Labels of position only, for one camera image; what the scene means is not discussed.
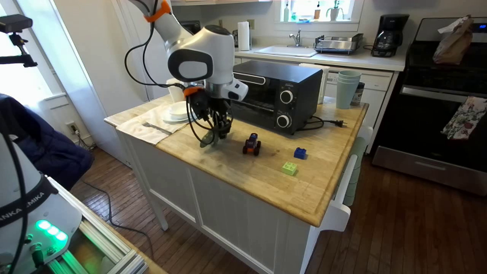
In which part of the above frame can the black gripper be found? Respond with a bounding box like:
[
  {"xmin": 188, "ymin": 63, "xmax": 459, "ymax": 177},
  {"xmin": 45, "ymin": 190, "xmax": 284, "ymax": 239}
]
[{"xmin": 185, "ymin": 87, "xmax": 234, "ymax": 146}]

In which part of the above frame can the green dinosaur toy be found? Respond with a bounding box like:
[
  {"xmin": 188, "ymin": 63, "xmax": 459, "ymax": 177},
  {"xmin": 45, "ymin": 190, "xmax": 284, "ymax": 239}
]
[{"xmin": 200, "ymin": 131, "xmax": 227, "ymax": 148}]

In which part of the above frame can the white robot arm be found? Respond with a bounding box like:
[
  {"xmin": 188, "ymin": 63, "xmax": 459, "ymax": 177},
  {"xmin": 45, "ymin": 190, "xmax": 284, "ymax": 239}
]
[{"xmin": 130, "ymin": 0, "xmax": 249, "ymax": 146}]

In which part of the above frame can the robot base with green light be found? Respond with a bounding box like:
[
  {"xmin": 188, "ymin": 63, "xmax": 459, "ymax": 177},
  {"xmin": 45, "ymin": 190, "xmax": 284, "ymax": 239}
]
[{"xmin": 0, "ymin": 133, "xmax": 83, "ymax": 274}]

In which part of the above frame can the red and blue toy car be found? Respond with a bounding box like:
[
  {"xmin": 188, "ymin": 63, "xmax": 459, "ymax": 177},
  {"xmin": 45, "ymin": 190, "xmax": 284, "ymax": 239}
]
[{"xmin": 243, "ymin": 133, "xmax": 262, "ymax": 155}]

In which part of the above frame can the green toy block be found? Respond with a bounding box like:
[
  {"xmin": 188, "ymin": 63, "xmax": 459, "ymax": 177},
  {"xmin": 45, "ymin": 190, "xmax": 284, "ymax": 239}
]
[{"xmin": 282, "ymin": 162, "xmax": 299, "ymax": 177}]

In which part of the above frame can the blue toy block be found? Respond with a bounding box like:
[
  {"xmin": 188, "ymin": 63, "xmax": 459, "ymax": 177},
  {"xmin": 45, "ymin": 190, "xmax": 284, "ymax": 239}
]
[{"xmin": 294, "ymin": 148, "xmax": 308, "ymax": 160}]

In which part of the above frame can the stained white cloth placemat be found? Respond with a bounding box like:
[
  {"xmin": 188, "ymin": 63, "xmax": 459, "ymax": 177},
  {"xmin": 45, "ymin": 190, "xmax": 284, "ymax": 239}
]
[{"xmin": 106, "ymin": 96, "xmax": 188, "ymax": 145}]

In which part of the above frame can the black toaster oven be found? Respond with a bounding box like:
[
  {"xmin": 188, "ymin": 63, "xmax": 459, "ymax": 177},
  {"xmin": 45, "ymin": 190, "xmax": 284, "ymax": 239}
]
[{"xmin": 231, "ymin": 60, "xmax": 323, "ymax": 136}]

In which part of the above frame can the silver fork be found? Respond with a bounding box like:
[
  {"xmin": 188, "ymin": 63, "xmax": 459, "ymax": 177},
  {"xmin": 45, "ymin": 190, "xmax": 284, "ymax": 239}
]
[{"xmin": 142, "ymin": 122, "xmax": 174, "ymax": 136}]

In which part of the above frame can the white kitchen island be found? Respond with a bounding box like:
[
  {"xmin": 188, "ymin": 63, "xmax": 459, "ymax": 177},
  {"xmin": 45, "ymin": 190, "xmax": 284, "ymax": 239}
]
[{"xmin": 116, "ymin": 104, "xmax": 369, "ymax": 274}]

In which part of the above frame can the kitchen sink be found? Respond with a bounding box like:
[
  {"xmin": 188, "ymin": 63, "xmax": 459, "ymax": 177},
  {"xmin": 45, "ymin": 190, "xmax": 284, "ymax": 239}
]
[{"xmin": 255, "ymin": 46, "xmax": 317, "ymax": 58}]

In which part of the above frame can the paper towel roll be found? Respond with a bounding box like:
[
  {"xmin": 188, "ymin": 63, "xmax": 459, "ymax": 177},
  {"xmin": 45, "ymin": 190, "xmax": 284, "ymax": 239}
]
[{"xmin": 238, "ymin": 21, "xmax": 252, "ymax": 52}]

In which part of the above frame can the silver faucet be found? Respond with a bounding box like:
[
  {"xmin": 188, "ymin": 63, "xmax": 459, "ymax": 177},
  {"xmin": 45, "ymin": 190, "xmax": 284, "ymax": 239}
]
[{"xmin": 290, "ymin": 31, "xmax": 302, "ymax": 47}]

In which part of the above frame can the white paper cup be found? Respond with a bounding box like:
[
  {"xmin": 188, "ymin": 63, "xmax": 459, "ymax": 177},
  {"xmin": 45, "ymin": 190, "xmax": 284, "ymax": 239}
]
[{"xmin": 337, "ymin": 70, "xmax": 361, "ymax": 110}]

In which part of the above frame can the grey dish rack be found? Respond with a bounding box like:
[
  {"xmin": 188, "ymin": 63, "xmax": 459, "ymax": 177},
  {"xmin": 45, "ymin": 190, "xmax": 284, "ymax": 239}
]
[{"xmin": 314, "ymin": 34, "xmax": 364, "ymax": 55}]

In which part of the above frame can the dark blue jacket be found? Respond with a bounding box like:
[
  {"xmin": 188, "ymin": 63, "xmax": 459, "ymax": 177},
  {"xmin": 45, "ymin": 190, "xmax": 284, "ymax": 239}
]
[{"xmin": 0, "ymin": 95, "xmax": 94, "ymax": 190}]

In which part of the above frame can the black stove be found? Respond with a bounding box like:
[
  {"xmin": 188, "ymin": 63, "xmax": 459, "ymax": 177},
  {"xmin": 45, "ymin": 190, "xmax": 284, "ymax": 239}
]
[{"xmin": 374, "ymin": 17, "xmax": 487, "ymax": 197}]

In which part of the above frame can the black coffee maker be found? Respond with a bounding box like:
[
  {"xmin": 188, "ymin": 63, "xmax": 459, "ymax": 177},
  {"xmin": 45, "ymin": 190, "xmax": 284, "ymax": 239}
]
[{"xmin": 372, "ymin": 14, "xmax": 410, "ymax": 58}]

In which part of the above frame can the floral dish towel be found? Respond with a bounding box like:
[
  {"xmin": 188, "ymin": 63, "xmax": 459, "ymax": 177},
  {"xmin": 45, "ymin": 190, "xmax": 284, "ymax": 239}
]
[{"xmin": 442, "ymin": 96, "xmax": 487, "ymax": 140}]

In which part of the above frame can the brown paper bag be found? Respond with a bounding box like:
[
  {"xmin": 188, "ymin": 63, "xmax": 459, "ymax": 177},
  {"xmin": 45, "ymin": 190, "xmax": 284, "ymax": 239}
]
[{"xmin": 433, "ymin": 15, "xmax": 474, "ymax": 66}]

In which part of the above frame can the black toaster power cord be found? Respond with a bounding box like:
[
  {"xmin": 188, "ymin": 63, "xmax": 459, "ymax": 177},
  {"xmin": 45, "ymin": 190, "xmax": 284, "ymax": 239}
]
[{"xmin": 302, "ymin": 114, "xmax": 348, "ymax": 133}]

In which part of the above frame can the black camera on stand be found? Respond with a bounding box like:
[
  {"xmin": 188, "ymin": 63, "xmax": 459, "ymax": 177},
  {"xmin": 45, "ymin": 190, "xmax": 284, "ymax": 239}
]
[{"xmin": 0, "ymin": 14, "xmax": 37, "ymax": 67}]

